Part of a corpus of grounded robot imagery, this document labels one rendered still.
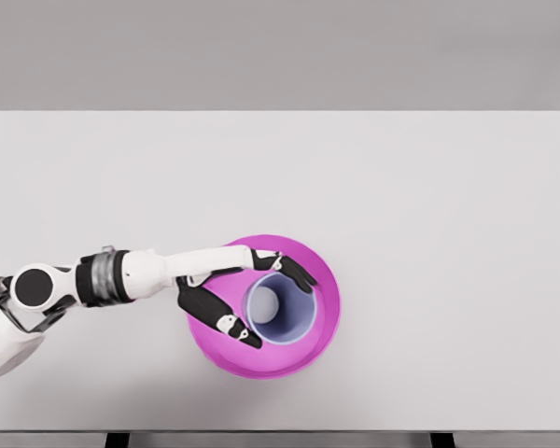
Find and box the lavender cup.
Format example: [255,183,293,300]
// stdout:
[245,272,318,346]

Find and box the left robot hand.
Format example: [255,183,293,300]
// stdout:
[162,245,319,351]

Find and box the magenta plate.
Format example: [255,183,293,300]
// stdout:
[185,234,343,381]

